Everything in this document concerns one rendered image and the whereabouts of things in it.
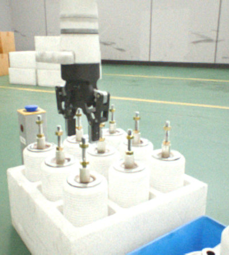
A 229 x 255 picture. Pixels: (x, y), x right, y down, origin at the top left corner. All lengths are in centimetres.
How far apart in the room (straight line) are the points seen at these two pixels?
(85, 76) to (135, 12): 563
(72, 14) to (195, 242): 59
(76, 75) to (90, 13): 11
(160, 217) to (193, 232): 10
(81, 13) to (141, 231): 46
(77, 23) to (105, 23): 586
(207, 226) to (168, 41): 528
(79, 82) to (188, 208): 42
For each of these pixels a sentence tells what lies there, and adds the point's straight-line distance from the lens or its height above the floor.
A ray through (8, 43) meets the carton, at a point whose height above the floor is 44.
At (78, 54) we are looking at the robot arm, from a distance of 56.
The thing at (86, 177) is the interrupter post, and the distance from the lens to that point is 64.
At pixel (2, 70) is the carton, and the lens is 469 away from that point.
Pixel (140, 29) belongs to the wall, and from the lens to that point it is 612.
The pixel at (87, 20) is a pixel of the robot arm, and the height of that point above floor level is 57.
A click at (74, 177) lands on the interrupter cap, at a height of 25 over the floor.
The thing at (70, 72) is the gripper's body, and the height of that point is 48.
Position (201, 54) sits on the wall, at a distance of 582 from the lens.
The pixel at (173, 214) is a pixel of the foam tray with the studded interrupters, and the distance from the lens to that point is 77.
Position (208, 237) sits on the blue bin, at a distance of 83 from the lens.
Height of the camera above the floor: 54
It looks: 16 degrees down
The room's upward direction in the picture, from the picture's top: straight up
